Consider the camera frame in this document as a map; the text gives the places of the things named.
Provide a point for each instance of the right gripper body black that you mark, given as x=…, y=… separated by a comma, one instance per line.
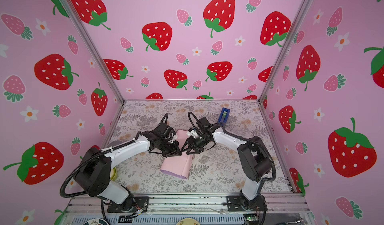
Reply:
x=199, y=141

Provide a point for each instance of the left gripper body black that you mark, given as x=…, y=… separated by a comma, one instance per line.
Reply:
x=167, y=146

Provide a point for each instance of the purple wrapping paper sheet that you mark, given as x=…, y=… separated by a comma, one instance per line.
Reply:
x=177, y=166

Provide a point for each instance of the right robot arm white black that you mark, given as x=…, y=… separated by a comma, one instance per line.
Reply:
x=256, y=161

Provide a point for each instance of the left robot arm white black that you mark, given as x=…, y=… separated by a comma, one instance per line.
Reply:
x=92, y=176

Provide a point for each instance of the blue tape dispenser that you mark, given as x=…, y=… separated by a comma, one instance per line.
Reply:
x=224, y=115

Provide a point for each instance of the grey round lid disc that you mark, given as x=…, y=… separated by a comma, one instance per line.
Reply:
x=114, y=144

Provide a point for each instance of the yellow-green tape roll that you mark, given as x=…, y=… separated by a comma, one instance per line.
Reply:
x=113, y=174

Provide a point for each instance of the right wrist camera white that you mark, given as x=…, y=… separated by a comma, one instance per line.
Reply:
x=192, y=133

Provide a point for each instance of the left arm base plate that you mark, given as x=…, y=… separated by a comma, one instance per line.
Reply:
x=131, y=205

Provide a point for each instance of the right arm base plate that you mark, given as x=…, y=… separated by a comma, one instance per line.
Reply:
x=242, y=204

